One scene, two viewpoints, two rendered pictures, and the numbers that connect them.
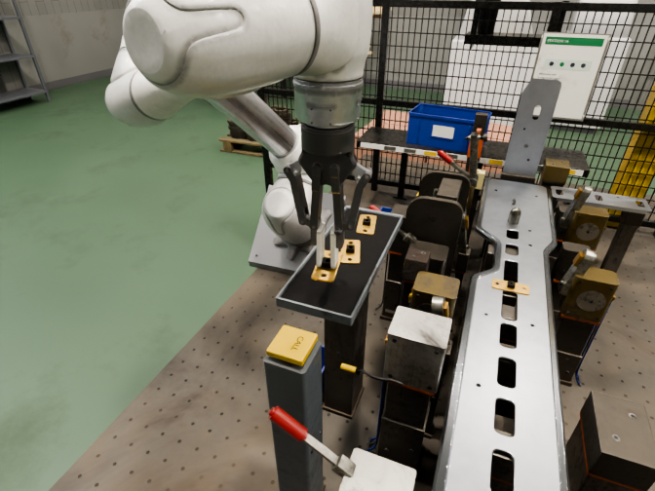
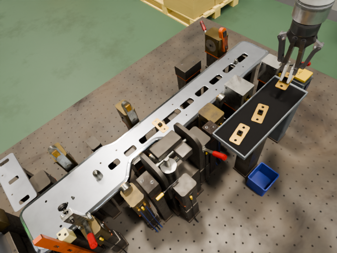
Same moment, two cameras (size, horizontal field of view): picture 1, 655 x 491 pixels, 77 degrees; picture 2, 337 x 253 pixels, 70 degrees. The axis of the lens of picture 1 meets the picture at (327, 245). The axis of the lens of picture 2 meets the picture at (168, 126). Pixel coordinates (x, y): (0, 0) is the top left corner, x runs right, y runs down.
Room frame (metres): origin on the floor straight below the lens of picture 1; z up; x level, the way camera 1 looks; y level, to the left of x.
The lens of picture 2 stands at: (1.27, -0.03, 1.89)
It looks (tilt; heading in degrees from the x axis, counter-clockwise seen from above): 55 degrees down; 217
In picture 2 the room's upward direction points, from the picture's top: 14 degrees counter-clockwise
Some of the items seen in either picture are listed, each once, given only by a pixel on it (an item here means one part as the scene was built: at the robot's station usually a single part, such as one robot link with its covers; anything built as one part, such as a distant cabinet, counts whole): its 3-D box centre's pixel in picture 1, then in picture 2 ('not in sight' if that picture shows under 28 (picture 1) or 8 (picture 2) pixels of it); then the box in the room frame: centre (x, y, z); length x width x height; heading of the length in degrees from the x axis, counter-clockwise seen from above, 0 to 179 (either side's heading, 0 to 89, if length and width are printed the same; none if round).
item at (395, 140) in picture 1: (465, 148); not in sight; (1.69, -0.58, 1.02); 0.90 x 0.22 x 0.03; 68
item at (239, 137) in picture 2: (366, 222); (239, 133); (0.80, -0.09, 1.17); 0.08 x 0.04 x 0.01; 169
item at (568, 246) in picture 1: (565, 289); (102, 155); (0.97, -0.71, 0.84); 0.10 x 0.05 x 0.29; 68
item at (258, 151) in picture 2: (345, 337); (251, 145); (0.69, -0.04, 0.92); 0.10 x 0.08 x 0.45; 158
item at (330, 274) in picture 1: (327, 263); (285, 80); (0.57, 0.00, 1.22); 0.08 x 0.04 x 0.01; 168
